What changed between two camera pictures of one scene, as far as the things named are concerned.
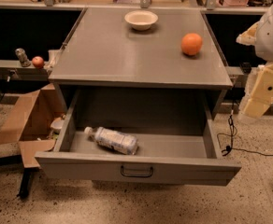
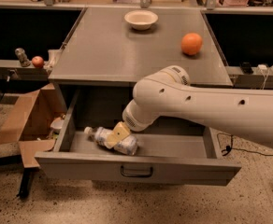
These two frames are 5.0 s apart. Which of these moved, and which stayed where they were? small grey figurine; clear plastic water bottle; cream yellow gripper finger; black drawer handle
Moved: cream yellow gripper finger
Stayed: black drawer handle; clear plastic water bottle; small grey figurine
